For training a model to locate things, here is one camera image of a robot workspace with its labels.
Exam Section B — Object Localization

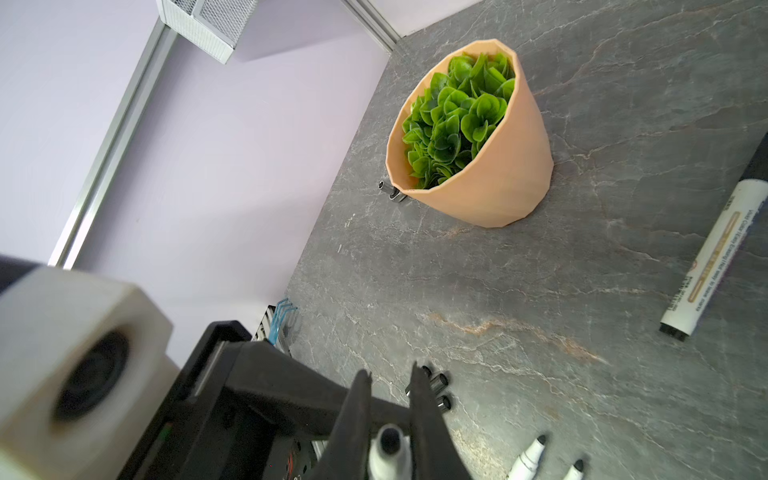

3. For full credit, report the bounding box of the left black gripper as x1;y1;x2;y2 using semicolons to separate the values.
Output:
118;321;410;479

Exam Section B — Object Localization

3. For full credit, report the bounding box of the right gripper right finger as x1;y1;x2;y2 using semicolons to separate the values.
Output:
409;362;471;480

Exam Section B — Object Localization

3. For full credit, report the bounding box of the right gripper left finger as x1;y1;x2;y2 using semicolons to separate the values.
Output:
309;370;372;479

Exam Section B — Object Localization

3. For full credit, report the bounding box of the white marker pen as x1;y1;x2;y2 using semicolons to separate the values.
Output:
563;459;585;480
506;434;547;480
659;138;767;341
368;424;413;480

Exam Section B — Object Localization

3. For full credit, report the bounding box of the black pen cap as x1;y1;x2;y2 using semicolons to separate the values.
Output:
437;395;452;413
429;373;450;396
404;365;432;397

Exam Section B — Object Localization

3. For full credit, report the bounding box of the silver wrench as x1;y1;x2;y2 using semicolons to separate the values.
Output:
378;180;406;203

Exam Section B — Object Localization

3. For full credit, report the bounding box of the potted green plant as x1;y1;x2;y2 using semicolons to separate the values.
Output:
386;39;554;228

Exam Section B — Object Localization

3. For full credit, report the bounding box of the white mesh box basket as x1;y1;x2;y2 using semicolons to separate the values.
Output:
156;0;259;64

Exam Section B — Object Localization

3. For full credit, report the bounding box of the yellow handled blue tool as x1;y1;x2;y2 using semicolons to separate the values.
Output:
267;298;298;346

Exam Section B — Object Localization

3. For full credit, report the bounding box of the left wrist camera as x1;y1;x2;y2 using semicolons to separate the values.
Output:
1;257;178;479

